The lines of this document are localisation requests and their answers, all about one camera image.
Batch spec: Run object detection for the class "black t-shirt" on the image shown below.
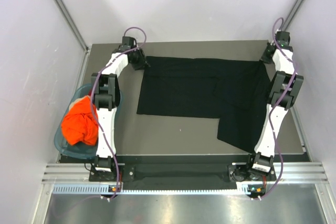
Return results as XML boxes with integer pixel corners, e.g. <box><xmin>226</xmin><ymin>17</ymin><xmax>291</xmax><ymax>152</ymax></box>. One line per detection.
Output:
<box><xmin>137</xmin><ymin>56</ymin><xmax>270</xmax><ymax>153</ymax></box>

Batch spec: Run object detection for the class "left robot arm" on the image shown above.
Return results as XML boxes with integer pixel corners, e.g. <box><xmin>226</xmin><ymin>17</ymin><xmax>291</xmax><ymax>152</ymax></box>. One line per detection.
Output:
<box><xmin>90</xmin><ymin>35</ymin><xmax>149</xmax><ymax>182</ymax></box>

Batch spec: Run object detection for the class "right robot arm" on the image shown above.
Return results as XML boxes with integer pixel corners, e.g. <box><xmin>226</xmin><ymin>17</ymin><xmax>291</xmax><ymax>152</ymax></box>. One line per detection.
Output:
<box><xmin>228</xmin><ymin>30</ymin><xmax>304</xmax><ymax>182</ymax></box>

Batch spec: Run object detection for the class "beige garment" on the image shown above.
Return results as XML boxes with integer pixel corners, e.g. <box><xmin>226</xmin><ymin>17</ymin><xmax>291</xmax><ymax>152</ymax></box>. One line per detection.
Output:
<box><xmin>69</xmin><ymin>95</ymin><xmax>90</xmax><ymax>110</ymax></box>

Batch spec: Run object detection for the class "orange t-shirt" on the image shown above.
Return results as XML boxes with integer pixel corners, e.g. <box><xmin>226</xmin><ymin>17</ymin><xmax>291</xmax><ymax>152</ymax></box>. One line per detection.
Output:
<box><xmin>61</xmin><ymin>100</ymin><xmax>98</xmax><ymax>146</ymax></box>

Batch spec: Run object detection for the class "teal plastic basket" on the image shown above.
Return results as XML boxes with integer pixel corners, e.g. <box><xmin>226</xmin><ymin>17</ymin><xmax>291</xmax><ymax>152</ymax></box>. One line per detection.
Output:
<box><xmin>54</xmin><ymin>84</ymin><xmax>119</xmax><ymax>159</ymax></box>

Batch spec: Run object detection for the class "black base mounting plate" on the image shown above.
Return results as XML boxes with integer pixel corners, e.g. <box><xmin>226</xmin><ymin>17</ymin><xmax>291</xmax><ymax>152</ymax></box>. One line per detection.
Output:
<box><xmin>88</xmin><ymin>154</ymin><xmax>263</xmax><ymax>190</ymax></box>

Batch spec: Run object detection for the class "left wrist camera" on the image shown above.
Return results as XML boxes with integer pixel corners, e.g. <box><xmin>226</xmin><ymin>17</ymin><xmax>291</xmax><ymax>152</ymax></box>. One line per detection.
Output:
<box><xmin>121</xmin><ymin>36</ymin><xmax>137</xmax><ymax>50</ymax></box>

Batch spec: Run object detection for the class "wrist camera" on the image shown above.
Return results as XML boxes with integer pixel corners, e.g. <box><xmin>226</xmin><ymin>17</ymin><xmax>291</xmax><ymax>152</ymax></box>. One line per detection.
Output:
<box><xmin>275</xmin><ymin>30</ymin><xmax>290</xmax><ymax>47</ymax></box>
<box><xmin>121</xmin><ymin>36</ymin><xmax>137</xmax><ymax>50</ymax></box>

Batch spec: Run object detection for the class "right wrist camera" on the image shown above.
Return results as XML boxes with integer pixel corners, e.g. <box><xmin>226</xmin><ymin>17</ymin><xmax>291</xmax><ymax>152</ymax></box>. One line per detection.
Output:
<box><xmin>275</xmin><ymin>30</ymin><xmax>290</xmax><ymax>47</ymax></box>

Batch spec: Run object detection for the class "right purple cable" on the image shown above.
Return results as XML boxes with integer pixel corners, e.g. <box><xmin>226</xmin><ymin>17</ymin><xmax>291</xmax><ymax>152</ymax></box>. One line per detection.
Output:
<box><xmin>258</xmin><ymin>17</ymin><xmax>299</xmax><ymax>200</ymax></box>

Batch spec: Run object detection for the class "left corner aluminium post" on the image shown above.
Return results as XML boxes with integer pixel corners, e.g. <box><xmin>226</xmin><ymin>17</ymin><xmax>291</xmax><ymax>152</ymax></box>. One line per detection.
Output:
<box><xmin>54</xmin><ymin>0</ymin><xmax>89</xmax><ymax>52</ymax></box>

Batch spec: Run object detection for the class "aluminium frame rail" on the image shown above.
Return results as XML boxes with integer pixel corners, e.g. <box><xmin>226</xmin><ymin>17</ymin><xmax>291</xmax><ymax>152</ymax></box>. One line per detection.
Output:
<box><xmin>42</xmin><ymin>162</ymin><xmax>328</xmax><ymax>184</ymax></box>

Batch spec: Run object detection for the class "slotted cable duct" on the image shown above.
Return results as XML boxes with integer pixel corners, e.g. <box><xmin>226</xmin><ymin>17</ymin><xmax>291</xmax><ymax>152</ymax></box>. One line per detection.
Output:
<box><xmin>52</xmin><ymin>184</ymin><xmax>250</xmax><ymax>196</ymax></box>

